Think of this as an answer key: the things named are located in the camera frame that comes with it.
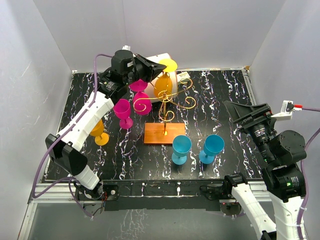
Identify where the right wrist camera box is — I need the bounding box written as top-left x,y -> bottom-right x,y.
271,100 -> 303,121

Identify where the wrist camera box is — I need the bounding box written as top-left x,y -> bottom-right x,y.
122,45 -> 131,52
271,100 -> 303,121

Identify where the blue wine glass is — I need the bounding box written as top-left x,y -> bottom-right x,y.
199,134 -> 225,165
171,135 -> 192,165

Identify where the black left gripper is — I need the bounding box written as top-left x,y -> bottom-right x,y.
124,53 -> 166,86

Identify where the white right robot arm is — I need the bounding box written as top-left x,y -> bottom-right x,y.
222,100 -> 307,240

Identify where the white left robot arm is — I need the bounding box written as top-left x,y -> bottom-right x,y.
45,49 -> 166,200

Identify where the white cylindrical container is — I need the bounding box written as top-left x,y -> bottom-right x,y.
144,52 -> 179,105

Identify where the gold wire wine glass rack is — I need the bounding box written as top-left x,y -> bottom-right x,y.
143,73 -> 197,145

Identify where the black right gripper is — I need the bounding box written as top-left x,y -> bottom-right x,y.
223,99 -> 275,163

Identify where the small white tag box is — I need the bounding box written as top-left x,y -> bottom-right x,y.
176,71 -> 190,83

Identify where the orange wine glass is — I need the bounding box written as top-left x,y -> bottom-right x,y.
153,58 -> 178,99
90,119 -> 110,146

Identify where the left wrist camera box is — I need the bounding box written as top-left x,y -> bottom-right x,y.
122,45 -> 131,52

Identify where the pink wine glass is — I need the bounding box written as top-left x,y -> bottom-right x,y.
113,98 -> 133,130
129,79 -> 152,116

